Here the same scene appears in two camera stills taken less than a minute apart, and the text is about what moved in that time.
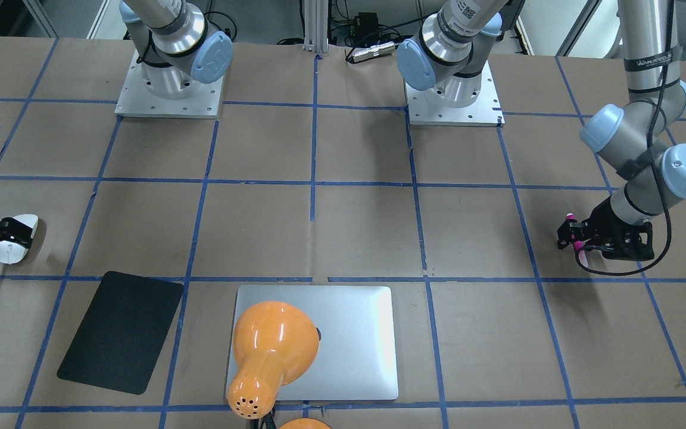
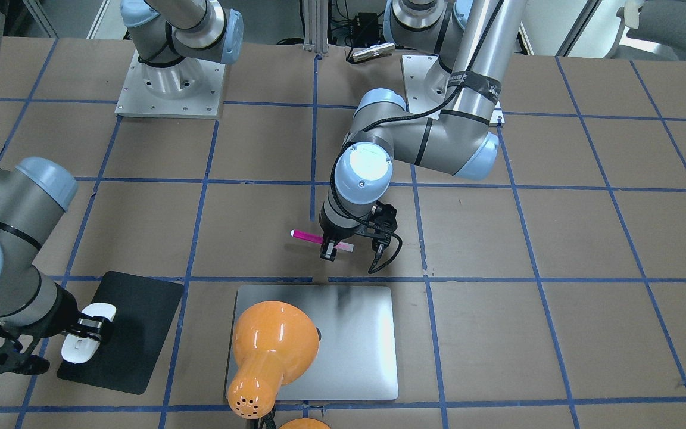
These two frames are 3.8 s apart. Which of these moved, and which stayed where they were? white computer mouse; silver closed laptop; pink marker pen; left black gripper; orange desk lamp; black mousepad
Moved: left black gripper; pink marker pen; white computer mouse
Stayed: black mousepad; silver closed laptop; orange desk lamp
